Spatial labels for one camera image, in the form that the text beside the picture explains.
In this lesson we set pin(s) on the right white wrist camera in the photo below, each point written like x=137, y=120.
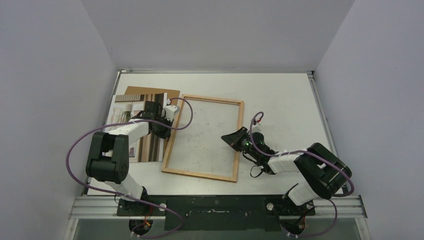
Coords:
x=256, y=124

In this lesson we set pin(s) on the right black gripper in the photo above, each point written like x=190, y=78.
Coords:
x=240, y=140

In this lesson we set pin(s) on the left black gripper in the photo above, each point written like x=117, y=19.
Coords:
x=165, y=135

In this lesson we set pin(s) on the photo print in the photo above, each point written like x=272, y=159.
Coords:
x=149, y=148

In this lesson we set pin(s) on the brown backing board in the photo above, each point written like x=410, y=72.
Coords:
x=137, y=90

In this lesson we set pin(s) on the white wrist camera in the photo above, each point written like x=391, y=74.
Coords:
x=256, y=124
x=170, y=111

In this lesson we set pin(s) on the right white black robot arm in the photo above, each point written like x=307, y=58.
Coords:
x=324, y=173

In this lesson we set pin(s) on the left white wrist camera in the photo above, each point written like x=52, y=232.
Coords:
x=170, y=111

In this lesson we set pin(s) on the clear acrylic sheet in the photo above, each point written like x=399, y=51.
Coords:
x=195, y=148

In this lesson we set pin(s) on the aluminium rail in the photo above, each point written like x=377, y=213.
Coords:
x=106, y=207

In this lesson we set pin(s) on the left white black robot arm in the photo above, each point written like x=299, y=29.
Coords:
x=109, y=154

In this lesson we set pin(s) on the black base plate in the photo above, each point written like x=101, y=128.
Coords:
x=217, y=212

